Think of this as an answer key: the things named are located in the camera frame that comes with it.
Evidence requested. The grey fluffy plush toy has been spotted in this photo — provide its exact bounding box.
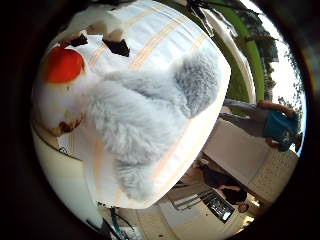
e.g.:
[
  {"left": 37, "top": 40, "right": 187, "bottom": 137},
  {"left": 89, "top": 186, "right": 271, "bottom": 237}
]
[{"left": 87, "top": 49, "right": 222, "bottom": 202}]

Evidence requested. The white striped tablecloth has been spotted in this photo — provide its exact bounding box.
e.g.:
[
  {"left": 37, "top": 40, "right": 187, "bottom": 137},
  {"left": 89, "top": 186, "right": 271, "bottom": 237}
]
[{"left": 49, "top": 0, "right": 232, "bottom": 210}]

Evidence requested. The red round toy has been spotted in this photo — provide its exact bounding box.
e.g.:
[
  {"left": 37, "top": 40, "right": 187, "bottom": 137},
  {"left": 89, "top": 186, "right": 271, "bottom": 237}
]
[{"left": 43, "top": 45, "right": 86, "bottom": 84}]

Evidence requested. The person in black shirt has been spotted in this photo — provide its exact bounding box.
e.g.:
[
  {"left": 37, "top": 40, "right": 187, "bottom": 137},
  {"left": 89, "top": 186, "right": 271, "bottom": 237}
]
[{"left": 193, "top": 159, "right": 252, "bottom": 214}]

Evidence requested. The person in blue shirt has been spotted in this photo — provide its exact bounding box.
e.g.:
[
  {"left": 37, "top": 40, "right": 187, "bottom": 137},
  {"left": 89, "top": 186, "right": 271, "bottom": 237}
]
[{"left": 219, "top": 98, "right": 304, "bottom": 153}]

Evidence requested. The blue and black metal frame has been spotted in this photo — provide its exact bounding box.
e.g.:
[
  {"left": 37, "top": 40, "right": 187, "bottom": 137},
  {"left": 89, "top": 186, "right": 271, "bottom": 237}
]
[{"left": 87, "top": 201, "right": 138, "bottom": 240}]

